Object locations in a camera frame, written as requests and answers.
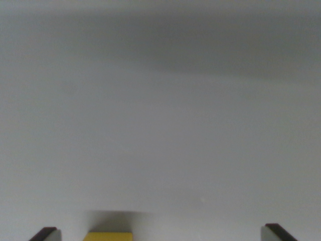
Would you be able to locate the white plastic tray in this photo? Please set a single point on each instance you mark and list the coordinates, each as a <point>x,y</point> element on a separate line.
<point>160,113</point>

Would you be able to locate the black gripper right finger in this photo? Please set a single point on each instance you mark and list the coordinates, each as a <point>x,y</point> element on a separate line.
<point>274,234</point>

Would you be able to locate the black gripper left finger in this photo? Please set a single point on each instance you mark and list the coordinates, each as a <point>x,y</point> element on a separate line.
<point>47,234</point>

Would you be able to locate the yellow cube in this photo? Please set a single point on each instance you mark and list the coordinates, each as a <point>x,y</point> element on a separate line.
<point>107,237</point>

